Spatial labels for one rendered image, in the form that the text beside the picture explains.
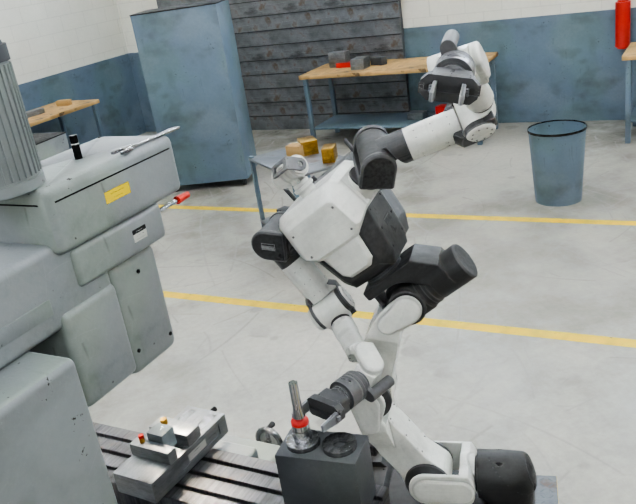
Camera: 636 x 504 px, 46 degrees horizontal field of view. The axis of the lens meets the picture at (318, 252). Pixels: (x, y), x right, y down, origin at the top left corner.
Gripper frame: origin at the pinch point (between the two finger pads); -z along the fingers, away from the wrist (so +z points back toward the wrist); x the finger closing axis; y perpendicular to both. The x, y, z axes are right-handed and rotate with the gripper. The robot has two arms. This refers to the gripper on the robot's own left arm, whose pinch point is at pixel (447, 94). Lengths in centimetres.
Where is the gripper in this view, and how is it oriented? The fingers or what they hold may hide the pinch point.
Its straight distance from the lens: 155.5
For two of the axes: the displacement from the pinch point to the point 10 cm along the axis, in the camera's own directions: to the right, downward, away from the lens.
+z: 2.4, -4.9, 8.4
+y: 0.4, -8.6, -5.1
